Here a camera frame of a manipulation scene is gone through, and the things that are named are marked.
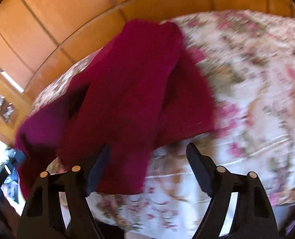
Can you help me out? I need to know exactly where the dark red knitted garment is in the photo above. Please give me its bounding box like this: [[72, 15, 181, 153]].
[[15, 20, 214, 197]]

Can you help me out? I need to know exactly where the white side table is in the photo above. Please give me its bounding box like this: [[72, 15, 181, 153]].
[[0, 148, 26, 214]]

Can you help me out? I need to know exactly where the wooden shelf cabinet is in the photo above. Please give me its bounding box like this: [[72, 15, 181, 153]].
[[0, 73, 32, 146]]

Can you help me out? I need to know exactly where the floral bedspread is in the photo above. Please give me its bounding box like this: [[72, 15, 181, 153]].
[[32, 11, 295, 238]]

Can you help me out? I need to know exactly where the wooden headboard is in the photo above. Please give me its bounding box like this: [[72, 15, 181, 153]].
[[0, 0, 295, 99]]

